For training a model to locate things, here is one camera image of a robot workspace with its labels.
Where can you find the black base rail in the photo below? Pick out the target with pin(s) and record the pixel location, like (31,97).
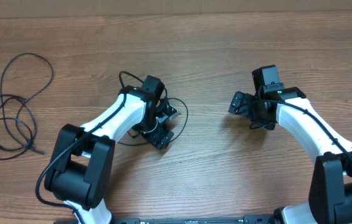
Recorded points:
(191,221)

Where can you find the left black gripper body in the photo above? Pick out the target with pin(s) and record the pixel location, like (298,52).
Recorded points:
(157,135)

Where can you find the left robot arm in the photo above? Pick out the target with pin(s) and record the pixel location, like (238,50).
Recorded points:
(81,163)

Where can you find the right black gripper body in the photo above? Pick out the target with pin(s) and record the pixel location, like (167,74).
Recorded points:
(253,111)

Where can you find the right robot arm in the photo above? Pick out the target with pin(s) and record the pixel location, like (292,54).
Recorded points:
(330,195)

